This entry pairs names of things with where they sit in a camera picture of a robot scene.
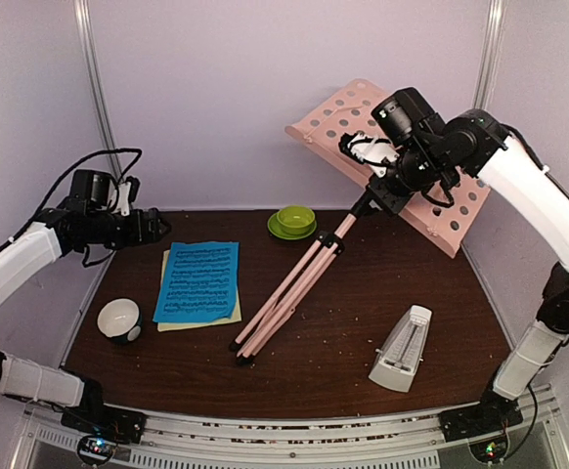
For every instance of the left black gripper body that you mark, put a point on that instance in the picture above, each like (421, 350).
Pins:
(136, 235)

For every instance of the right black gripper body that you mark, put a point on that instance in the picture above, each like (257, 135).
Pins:
(418, 167)

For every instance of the blue sheet music paper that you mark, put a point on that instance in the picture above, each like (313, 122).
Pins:
(200, 282)

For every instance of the pink music stand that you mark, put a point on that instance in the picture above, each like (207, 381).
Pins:
(343, 133)

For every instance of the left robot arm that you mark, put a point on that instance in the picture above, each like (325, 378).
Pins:
(51, 236)

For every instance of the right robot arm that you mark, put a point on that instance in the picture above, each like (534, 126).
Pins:
(432, 151)

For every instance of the white bowl dark outside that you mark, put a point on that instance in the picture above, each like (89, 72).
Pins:
(120, 320)

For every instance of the yellow paper sheet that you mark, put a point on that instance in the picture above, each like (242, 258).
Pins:
(167, 326)

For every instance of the green bowl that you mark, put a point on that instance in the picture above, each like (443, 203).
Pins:
(295, 218)

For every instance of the grey metronome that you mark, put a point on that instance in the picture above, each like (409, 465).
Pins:
(397, 361)

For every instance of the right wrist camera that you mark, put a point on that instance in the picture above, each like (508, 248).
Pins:
(398, 117)

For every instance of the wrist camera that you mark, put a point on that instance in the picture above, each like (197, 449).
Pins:
(398, 117)
(94, 191)

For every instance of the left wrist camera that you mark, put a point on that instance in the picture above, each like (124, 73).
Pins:
(94, 191)

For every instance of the right frame post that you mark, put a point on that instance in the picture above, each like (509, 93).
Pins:
(490, 54)

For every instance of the frame post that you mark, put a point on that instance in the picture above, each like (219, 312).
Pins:
(490, 54)
(87, 41)

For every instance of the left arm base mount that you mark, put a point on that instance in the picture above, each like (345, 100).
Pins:
(103, 434)

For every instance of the left frame post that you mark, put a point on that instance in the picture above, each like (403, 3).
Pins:
(87, 41)

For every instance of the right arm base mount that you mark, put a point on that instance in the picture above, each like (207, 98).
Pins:
(484, 427)

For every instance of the aluminium front rail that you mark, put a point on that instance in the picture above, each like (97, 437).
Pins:
(413, 439)

